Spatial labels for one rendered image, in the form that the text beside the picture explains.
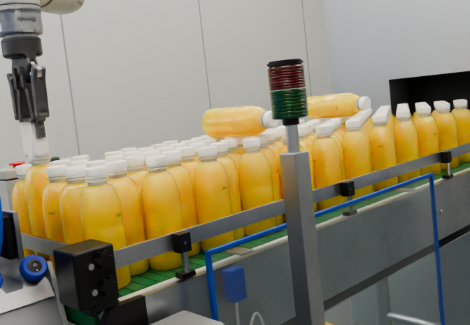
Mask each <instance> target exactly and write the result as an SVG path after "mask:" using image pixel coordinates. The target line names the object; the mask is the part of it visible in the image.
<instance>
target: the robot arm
mask: <svg viewBox="0 0 470 325"><path fill-rule="evenodd" d="M84 1H85V0H0V38H3V39H2V40H1V49H2V54H3V57H4V58H5V59H11V60H12V73H7V79H8V83H9V86H10V94H11V98H12V103H13V111H14V116H15V120H19V123H20V127H21V132H22V142H23V148H24V156H25V157H28V156H29V155H28V152H29V151H34V156H35V157H41V156H46V155H49V154H50V152H49V147H48V137H47V132H46V127H45V119H46V118H47V117H49V116H50V113H49V107H48V95H47V88H46V81H45V72H46V69H45V67H44V66H38V62H37V60H36V57H40V56H41V55H42V54H43V50H42V44H41V39H40V38H39V37H38V36H40V35H42V34H43V22H42V17H41V11H43V12H46V13H52V14H58V15H65V14H69V13H73V12H75V11H77V10H78V9H80V8H81V7H82V5H83V2H84Z"/></svg>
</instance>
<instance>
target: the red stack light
mask: <svg viewBox="0 0 470 325"><path fill-rule="evenodd" d="M267 72H268V73H267V74H268V81H269V91H276V90H283V89H295V88H302V87H306V84H305V83H306V82H305V80H306V79H305V71H304V65H303V64H297V65H289V66H277V67H273V68H268V69H267Z"/></svg>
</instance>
